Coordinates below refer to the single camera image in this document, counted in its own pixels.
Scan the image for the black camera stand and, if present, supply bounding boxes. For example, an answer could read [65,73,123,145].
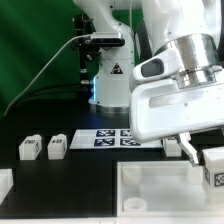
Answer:
[72,14,99,85]

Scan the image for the black cables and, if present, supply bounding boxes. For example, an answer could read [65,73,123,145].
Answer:
[9,83,91,108]

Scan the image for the grey camera on mount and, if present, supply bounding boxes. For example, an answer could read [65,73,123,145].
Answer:
[90,32,125,47]

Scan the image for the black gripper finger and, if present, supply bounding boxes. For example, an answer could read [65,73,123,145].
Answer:
[176,132,199,166]

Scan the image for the white square tabletop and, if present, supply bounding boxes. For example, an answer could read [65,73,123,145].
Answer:
[117,161,224,218]

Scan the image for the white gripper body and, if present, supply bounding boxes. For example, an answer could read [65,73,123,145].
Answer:
[129,49,224,143]

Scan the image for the grey camera cable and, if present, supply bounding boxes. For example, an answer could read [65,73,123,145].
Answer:
[3,33,93,116]

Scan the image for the white tag sheet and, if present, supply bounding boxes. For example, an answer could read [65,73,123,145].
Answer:
[70,129,162,149]

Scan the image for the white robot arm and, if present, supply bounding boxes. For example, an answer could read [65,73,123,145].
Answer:
[73,0,224,165]

